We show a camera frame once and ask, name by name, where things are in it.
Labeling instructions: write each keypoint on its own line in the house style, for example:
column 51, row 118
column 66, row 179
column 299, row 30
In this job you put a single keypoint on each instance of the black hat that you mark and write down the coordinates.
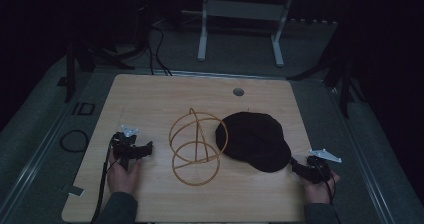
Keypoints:
column 253, row 140

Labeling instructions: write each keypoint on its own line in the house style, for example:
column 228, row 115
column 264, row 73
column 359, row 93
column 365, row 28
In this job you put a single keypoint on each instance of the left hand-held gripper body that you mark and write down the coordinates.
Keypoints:
column 125, row 147

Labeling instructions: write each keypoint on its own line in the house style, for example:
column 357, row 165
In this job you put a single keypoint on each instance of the grey table grommet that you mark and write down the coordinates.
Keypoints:
column 238, row 92

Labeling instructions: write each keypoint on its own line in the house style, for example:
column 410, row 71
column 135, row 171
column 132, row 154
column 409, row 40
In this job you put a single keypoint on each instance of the person's left hand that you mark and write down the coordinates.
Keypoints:
column 121, row 180

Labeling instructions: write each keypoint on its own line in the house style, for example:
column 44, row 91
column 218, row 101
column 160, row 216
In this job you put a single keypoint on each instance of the black tripod stand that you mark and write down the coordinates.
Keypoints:
column 345, row 84
column 70, row 74

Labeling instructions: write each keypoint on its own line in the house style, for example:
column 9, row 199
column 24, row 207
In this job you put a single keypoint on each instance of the white metal desk frame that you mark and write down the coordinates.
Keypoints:
column 243, row 10

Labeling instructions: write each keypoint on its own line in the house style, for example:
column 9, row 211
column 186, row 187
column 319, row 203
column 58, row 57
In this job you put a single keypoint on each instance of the person's right hand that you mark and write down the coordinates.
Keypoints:
column 318, row 192

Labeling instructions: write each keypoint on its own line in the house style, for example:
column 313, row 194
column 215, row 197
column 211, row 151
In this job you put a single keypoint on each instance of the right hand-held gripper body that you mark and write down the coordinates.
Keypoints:
column 318, row 170

